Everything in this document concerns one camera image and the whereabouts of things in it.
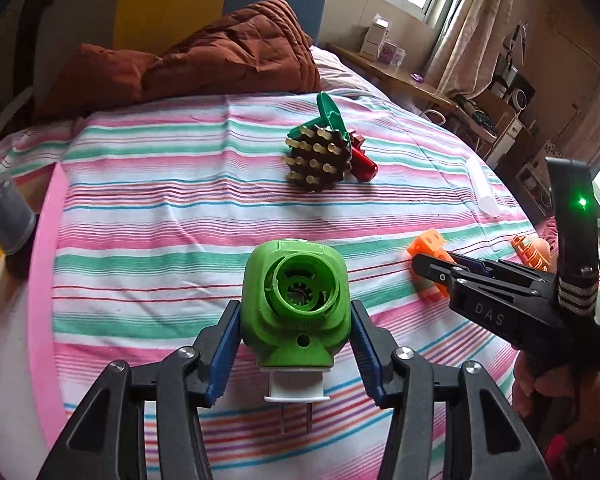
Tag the purple box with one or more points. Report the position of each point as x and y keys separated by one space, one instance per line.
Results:
x=392 y=55

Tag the long beige curtain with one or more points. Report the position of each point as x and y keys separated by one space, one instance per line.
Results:
x=470 y=35

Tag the white carton box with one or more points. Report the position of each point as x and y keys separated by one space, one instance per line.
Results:
x=372 y=40

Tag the green plastic scoop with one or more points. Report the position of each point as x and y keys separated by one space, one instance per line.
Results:
x=332 y=110

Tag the pink and white tray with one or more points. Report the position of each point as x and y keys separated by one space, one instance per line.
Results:
x=50 y=260

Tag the small purple trinket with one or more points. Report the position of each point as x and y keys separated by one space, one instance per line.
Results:
x=417 y=77

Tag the white bed rail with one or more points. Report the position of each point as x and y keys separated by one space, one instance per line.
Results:
x=10 y=110

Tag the black speaker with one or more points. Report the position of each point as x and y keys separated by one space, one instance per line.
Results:
x=517 y=92

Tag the brown pegged massage brush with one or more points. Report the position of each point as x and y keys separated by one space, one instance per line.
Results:
x=317 y=160

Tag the pale pillow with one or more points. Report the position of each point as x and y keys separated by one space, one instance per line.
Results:
x=335 y=70

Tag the wooden shelf unit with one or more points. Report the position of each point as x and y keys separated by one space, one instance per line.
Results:
x=495 y=125

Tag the wooden side desk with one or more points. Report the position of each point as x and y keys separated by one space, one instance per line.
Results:
x=405 y=85

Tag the striped bed sheet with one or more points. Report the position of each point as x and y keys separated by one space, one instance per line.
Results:
x=155 y=235

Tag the orange plastic rack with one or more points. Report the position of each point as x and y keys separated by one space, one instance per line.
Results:
x=527 y=252

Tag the brown quilt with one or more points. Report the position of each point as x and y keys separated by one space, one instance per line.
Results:
x=220 y=55

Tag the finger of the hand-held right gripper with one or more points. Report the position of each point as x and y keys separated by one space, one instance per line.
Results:
x=437 y=275
x=505 y=271

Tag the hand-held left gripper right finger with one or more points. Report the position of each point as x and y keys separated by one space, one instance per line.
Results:
x=367 y=360

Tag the green plug-in device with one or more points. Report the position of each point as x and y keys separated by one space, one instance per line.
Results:
x=295 y=330

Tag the person's right hand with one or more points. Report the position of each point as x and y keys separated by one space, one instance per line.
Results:
x=545 y=390

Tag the red metal bottle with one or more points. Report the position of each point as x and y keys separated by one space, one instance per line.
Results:
x=362 y=162

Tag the orange block with holes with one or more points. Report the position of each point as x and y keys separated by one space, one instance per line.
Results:
x=427 y=242

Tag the person's right forearm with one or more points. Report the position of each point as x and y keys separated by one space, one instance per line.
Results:
x=595 y=450

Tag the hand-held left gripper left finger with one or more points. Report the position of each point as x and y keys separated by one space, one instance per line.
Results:
x=225 y=355

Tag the clear jar with black lid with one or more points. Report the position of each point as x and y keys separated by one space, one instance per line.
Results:
x=7 y=215

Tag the white plastic tube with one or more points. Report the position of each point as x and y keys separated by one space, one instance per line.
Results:
x=482 y=187

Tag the grey yellow blue headboard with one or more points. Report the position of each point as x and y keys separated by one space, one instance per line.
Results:
x=170 y=5

